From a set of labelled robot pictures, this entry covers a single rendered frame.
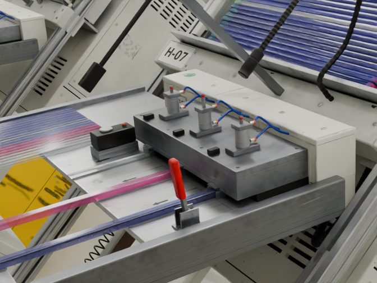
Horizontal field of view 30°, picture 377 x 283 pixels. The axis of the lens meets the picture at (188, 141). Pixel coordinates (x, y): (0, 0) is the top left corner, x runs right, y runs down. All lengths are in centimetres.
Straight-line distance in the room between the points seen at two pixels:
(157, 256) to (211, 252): 9
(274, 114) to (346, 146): 14
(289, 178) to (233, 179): 10
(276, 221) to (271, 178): 7
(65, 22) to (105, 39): 18
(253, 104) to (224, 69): 25
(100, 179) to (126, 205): 12
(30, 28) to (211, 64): 96
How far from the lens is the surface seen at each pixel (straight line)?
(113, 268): 93
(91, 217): 434
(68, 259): 431
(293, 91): 130
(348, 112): 120
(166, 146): 121
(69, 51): 252
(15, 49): 233
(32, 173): 435
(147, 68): 253
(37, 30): 237
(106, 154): 127
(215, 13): 158
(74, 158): 130
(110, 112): 153
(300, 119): 116
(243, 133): 108
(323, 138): 108
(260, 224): 103
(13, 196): 436
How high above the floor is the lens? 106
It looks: 5 degrees up
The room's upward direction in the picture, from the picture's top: 36 degrees clockwise
